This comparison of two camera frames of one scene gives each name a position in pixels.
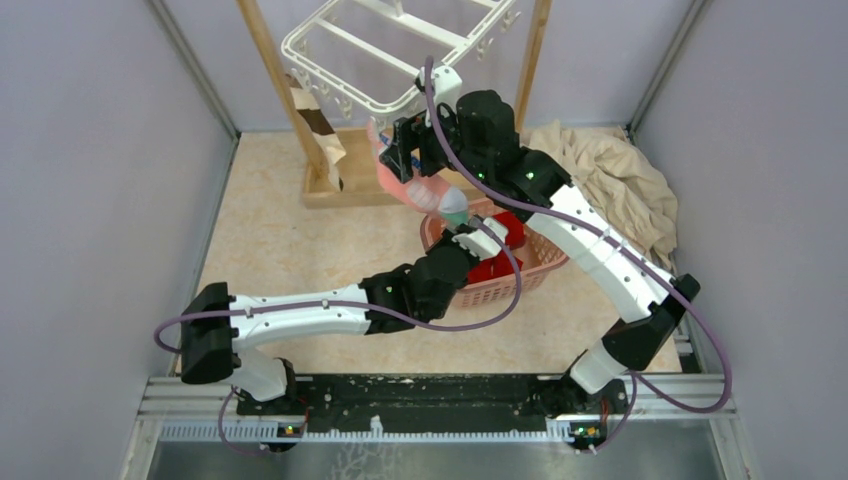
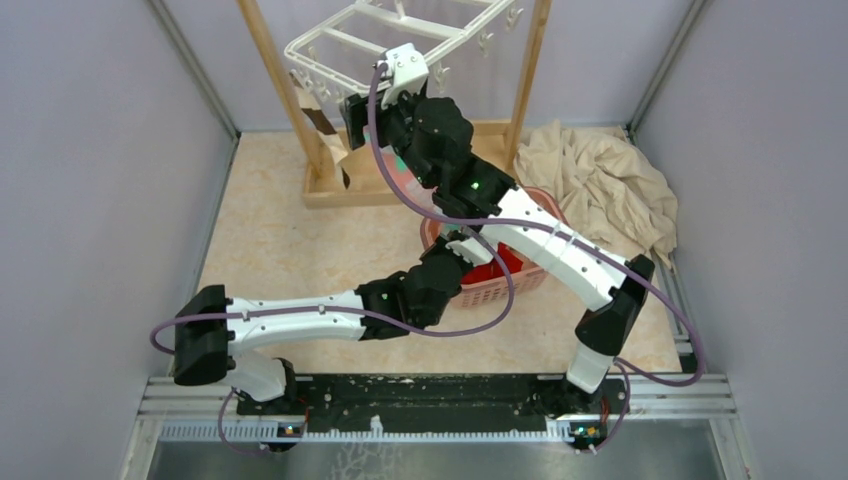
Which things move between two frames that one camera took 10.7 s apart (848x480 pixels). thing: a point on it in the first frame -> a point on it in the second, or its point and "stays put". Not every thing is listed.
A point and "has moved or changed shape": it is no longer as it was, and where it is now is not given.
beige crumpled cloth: x=628 y=188 stays put
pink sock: x=421 y=192 has moved or changed shape
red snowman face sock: x=499 y=264 stays put
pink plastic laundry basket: x=542 y=257 stays put
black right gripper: x=407 y=135 -> x=355 y=115
